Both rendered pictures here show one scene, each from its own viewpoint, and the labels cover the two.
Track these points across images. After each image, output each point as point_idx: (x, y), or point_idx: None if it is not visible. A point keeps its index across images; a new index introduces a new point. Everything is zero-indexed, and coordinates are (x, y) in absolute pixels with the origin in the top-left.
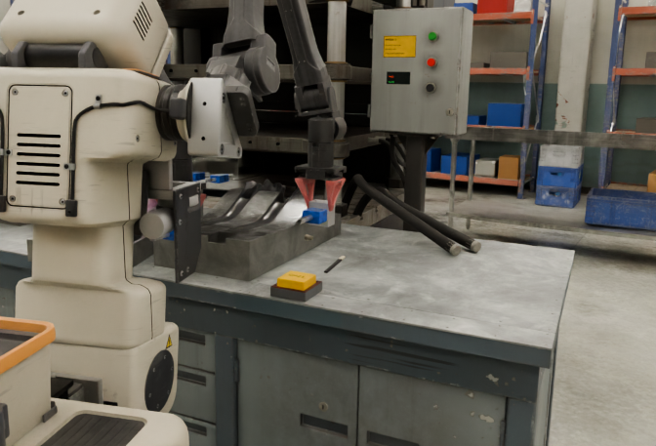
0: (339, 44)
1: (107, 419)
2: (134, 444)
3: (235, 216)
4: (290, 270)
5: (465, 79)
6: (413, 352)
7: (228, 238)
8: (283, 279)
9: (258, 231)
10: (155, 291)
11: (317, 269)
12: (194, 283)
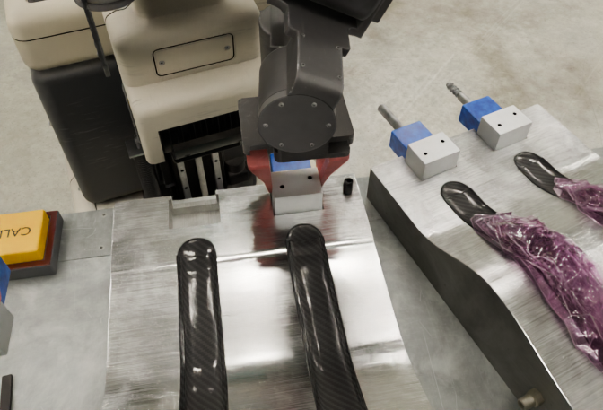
0: None
1: None
2: None
3: (308, 370)
4: (90, 344)
5: None
6: None
7: (163, 196)
8: (30, 211)
9: (140, 265)
10: (108, 30)
11: (33, 386)
12: (212, 198)
